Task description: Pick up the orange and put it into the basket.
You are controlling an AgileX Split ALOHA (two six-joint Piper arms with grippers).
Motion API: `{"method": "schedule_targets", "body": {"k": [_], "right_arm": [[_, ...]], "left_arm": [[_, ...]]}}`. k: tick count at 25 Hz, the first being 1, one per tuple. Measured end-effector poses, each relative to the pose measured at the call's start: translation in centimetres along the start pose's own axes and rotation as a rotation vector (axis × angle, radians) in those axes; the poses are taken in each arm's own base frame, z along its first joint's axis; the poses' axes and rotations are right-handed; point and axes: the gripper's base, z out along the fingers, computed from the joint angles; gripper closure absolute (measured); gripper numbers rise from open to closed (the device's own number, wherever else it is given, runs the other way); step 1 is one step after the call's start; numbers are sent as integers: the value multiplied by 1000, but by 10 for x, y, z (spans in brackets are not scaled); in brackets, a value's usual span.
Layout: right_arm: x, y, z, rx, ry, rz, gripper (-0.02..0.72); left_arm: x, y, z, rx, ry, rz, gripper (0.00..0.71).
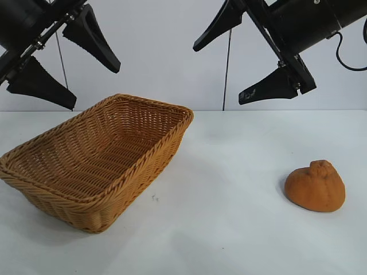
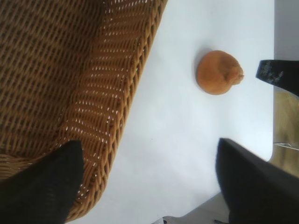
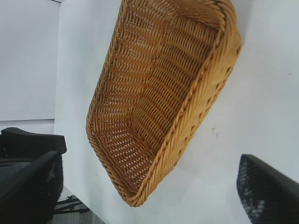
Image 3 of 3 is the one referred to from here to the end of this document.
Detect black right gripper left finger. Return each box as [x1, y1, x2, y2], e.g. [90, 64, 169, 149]
[0, 150, 64, 224]

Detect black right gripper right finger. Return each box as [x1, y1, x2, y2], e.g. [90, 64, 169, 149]
[236, 154, 299, 224]

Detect black floor stand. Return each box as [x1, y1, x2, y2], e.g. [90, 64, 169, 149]
[53, 195, 91, 214]

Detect woven wicker basket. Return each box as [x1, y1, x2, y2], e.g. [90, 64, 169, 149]
[85, 0, 243, 207]

